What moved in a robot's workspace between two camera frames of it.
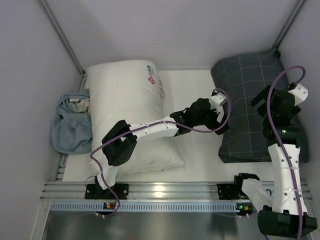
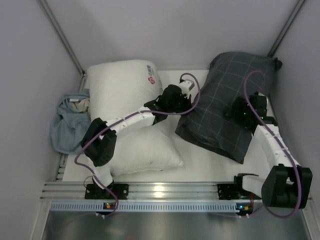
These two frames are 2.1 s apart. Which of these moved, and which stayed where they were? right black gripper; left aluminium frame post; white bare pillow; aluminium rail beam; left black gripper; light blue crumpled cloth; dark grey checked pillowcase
Moved: right black gripper; left black gripper; dark grey checked pillowcase
Stayed: aluminium rail beam; light blue crumpled cloth; white bare pillow; left aluminium frame post
